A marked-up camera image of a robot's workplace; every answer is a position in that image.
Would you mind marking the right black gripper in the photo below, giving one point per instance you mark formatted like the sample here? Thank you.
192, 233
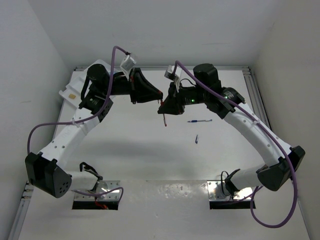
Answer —
172, 104

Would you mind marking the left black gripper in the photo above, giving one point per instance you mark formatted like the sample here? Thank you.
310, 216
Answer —
141, 90

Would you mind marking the red pen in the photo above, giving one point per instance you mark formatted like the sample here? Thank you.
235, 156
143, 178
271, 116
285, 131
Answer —
164, 118

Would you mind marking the yellow eraser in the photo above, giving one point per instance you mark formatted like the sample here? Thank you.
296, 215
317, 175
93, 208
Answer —
72, 96

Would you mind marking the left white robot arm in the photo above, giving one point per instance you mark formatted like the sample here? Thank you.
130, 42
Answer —
45, 170

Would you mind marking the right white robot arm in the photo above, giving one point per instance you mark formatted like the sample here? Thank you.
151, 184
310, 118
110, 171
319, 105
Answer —
280, 159

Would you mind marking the blue pen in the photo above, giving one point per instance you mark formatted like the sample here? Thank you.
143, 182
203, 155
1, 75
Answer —
199, 120

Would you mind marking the white compartment tray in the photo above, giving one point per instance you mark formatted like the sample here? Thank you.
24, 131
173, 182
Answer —
76, 84

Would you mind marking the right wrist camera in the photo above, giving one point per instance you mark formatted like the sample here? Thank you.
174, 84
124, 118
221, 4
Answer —
173, 74

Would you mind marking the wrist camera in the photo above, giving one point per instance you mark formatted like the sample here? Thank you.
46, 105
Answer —
173, 74
128, 62

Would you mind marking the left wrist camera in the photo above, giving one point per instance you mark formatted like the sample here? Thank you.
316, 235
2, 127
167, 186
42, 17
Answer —
128, 62

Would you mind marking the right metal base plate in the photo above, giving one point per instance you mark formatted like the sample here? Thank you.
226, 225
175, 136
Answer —
216, 194

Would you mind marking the metal base plate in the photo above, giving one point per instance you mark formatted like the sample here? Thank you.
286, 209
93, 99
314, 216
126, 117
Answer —
216, 194
106, 191

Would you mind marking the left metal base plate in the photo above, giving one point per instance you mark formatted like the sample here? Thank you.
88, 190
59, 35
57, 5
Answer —
106, 191

